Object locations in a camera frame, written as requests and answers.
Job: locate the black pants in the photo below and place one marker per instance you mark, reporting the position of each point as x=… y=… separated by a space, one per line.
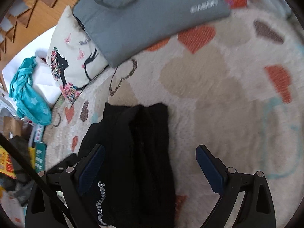
x=129 y=182

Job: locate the wooden stair railing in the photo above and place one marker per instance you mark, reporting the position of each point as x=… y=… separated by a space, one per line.
x=24 y=20

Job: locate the teal star cloth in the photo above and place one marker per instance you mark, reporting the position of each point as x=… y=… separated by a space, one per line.
x=29 y=102

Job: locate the heart pattern quilt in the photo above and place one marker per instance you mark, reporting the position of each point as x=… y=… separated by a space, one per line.
x=235 y=85

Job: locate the green box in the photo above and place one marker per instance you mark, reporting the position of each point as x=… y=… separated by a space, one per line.
x=40 y=156

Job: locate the brown cardboard box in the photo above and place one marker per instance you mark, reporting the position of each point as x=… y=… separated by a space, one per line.
x=12 y=127

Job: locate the grey laptop bag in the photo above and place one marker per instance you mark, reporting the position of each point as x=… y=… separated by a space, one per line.
x=122 y=28

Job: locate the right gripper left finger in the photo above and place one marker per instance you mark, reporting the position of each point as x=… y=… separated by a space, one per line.
x=66 y=182

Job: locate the yellow red box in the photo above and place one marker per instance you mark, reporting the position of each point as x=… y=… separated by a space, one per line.
x=6 y=165

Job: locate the white printed lady pillow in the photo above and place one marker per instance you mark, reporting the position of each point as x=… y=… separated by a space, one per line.
x=73 y=57

